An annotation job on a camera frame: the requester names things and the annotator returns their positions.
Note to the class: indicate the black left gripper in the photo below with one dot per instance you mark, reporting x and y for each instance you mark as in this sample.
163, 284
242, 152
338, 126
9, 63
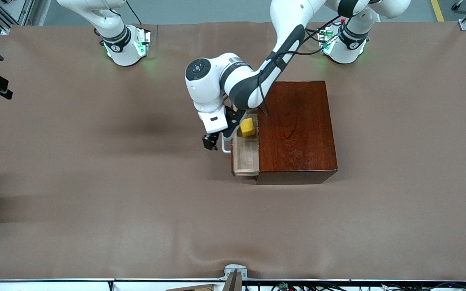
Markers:
233, 121

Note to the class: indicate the yellow wooden cube block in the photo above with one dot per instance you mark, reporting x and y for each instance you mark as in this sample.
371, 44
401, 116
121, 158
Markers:
248, 128

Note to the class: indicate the wooden drawer with dark front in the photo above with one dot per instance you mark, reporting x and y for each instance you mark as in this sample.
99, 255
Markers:
246, 155

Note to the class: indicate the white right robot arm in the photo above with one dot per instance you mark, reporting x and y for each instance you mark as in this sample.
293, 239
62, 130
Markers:
121, 48

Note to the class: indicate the dark red wooden cabinet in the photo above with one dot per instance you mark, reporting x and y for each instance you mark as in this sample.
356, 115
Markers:
295, 125

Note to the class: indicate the brown table cover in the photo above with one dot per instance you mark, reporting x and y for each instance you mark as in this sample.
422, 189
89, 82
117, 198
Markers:
136, 222

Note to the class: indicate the light wooden board piece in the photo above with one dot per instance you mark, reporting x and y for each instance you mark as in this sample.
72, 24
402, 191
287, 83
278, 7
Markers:
192, 288

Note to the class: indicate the yellow floor tape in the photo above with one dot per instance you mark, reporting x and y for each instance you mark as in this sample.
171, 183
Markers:
438, 11

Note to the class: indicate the grey metal camera bracket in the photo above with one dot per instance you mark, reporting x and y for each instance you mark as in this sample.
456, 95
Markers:
233, 271

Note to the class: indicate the white table edge rail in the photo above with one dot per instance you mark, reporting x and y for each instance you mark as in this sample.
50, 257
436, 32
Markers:
43, 285

